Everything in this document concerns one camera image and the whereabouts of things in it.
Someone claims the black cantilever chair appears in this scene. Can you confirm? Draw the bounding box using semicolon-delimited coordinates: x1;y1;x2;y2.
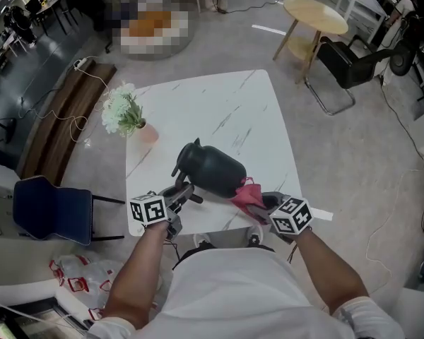
304;35;414;116

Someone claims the pink vase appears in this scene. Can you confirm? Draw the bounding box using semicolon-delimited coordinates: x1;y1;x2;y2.
137;118;160;143

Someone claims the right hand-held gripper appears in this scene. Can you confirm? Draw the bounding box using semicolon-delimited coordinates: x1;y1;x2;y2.
242;191;314;245

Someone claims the white cable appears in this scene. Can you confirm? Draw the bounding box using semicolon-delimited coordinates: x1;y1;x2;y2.
365;160;424;275

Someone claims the red cloth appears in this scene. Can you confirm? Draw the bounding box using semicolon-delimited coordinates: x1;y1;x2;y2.
230;177;269;222

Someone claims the white marble table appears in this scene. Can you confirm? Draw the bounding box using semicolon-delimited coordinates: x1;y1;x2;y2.
125;69;304;237

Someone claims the clear plastic bag red print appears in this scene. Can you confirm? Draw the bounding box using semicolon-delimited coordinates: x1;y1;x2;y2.
48;254;128;321

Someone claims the wooden bench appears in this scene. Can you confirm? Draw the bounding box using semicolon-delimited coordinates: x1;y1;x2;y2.
20;61;117;186

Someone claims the black cable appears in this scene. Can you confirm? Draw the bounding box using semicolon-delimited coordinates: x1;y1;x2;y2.
378;76;424;233

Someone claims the person's left forearm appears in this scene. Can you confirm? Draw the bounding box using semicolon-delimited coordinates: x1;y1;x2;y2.
102;220;170;330

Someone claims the person's right forearm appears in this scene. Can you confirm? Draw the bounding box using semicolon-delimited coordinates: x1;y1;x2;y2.
295;226;370;314

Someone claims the white flower bouquet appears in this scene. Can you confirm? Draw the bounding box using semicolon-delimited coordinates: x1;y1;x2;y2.
101;81;144;138

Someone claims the blue chair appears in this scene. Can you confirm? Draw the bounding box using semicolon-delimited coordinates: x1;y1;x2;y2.
13;175;126;246

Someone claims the white square table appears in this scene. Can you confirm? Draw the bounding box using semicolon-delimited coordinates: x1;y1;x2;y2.
336;0;389;45

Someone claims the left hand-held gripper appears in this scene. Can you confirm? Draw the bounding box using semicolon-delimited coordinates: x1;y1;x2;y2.
129;183;204;240

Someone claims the round wooden side table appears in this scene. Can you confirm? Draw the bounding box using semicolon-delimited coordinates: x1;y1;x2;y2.
272;0;350;85

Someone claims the person's white shirt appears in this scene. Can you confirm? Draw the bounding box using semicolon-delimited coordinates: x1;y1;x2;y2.
86;247;406;339

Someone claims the black kettle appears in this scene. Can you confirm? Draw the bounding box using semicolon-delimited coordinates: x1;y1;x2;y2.
171;137;248;199

